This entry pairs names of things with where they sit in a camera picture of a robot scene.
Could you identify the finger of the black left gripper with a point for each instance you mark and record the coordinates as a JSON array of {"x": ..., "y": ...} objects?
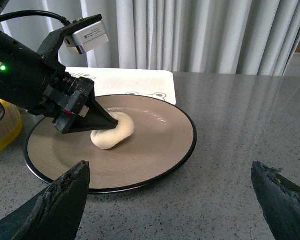
[{"x": 96, "y": 118}]

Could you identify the cream bear serving tray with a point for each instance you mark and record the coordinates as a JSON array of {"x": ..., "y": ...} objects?
[{"x": 158, "y": 84}]

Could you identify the white steamed bun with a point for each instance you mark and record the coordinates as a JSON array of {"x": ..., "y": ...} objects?
[{"x": 107, "y": 139}]

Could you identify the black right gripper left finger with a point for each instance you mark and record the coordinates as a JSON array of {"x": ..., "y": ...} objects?
[{"x": 53, "y": 214}]

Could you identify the tan plate black rim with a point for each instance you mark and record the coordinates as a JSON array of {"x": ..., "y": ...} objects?
[{"x": 164, "y": 138}]

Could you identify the grey pleated curtain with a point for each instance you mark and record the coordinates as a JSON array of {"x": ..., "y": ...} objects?
[{"x": 248, "y": 37}]

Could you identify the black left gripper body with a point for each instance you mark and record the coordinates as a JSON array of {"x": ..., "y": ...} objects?
[{"x": 37, "y": 82}]

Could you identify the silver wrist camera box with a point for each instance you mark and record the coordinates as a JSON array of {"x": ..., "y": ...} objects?
[{"x": 87, "y": 39}]

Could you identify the yellow rimmed bamboo steamer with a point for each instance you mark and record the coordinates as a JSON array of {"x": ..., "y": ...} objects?
[{"x": 11, "y": 124}]

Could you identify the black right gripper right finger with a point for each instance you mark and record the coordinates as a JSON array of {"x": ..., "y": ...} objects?
[{"x": 279, "y": 199}]

